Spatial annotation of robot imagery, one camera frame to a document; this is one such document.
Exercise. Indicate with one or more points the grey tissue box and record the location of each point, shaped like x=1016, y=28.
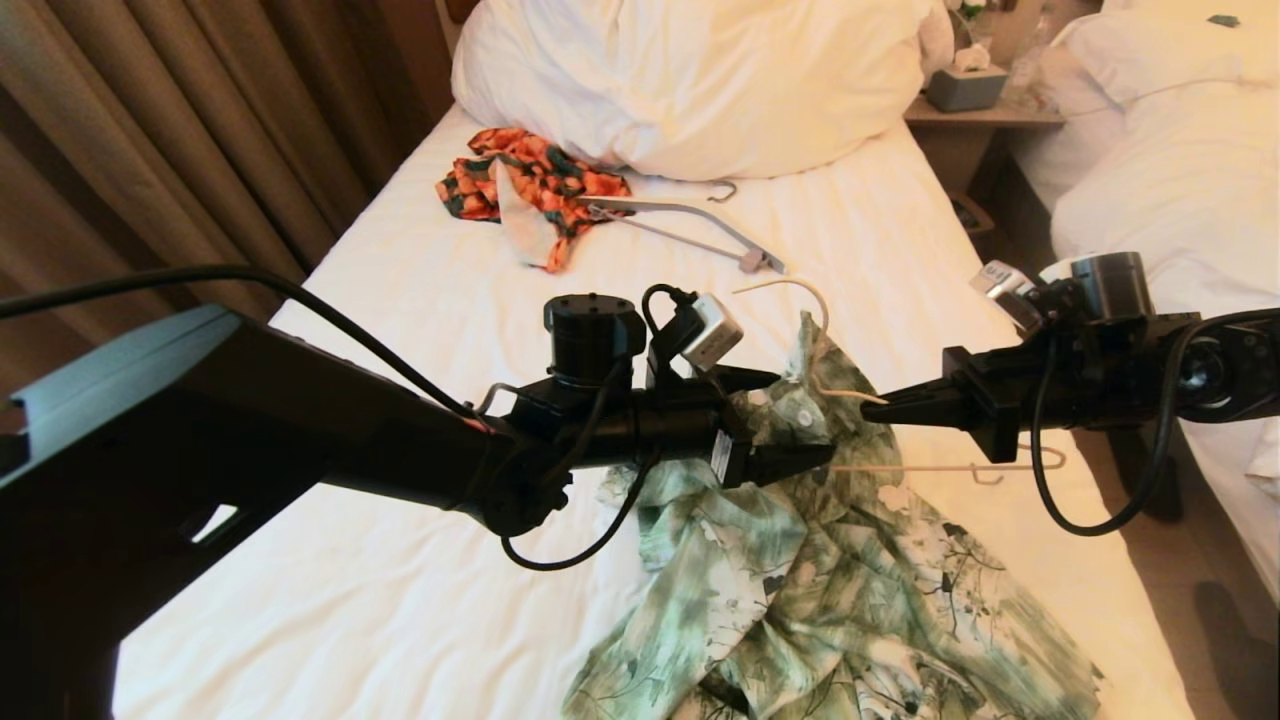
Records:
x=965, y=90

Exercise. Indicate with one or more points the white flower plant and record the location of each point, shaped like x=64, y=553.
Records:
x=965, y=10

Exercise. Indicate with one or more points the clear plastic bottle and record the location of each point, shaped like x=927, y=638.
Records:
x=1030, y=55

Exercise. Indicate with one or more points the black left camera bracket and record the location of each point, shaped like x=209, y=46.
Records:
x=670, y=345

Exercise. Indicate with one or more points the grey hanger with clips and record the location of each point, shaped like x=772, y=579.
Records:
x=752, y=262

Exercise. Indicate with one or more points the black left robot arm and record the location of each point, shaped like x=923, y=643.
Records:
x=200, y=450

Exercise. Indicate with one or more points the wooden nightstand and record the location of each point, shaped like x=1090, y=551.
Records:
x=985, y=118

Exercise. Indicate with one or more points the large white pillow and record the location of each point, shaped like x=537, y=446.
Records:
x=700, y=80

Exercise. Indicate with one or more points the white duvet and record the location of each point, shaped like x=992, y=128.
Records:
x=1170, y=180

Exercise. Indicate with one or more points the green leaf print shirt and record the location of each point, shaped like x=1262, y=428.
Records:
x=800, y=580

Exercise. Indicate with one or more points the black slipper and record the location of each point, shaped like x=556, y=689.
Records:
x=1235, y=650
x=1160, y=500

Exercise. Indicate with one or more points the small white pillow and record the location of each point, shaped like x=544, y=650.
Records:
x=1180, y=50

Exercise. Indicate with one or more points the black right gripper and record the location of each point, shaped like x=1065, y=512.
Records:
x=995, y=390

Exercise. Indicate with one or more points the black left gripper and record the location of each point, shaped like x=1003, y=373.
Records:
x=680, y=430

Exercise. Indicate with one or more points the orange floral garment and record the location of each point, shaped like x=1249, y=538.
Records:
x=545, y=175

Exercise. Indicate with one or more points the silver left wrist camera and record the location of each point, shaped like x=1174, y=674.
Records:
x=715, y=335

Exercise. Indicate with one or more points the small green item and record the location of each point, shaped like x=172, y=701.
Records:
x=1222, y=20

